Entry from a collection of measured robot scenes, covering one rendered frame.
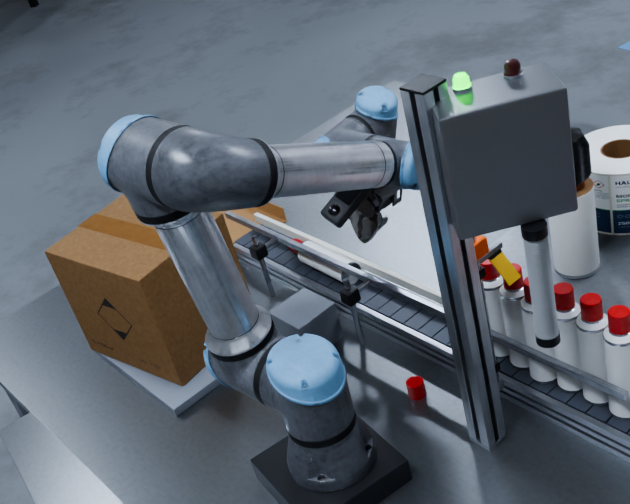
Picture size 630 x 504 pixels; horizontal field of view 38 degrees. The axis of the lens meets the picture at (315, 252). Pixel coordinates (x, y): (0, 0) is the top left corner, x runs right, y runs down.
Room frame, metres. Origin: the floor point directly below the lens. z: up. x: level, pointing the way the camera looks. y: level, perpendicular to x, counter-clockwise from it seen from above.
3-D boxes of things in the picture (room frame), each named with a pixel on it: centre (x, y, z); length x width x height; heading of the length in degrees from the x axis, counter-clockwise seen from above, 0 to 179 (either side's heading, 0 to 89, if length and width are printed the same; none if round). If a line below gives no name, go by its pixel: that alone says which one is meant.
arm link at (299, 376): (1.13, 0.07, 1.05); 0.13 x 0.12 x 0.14; 38
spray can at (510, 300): (1.23, -0.31, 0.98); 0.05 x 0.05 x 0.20
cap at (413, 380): (1.28, -0.11, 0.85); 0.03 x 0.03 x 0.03
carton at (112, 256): (1.65, 0.35, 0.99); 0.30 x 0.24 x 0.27; 43
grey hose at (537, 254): (1.04, -0.30, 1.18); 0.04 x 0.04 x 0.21
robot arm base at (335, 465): (1.13, 0.07, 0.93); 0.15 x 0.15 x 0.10
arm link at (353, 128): (1.41, -0.10, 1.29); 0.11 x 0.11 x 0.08; 38
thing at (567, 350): (1.14, -0.36, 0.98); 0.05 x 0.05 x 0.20
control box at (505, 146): (1.10, -0.28, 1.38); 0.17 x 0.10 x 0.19; 87
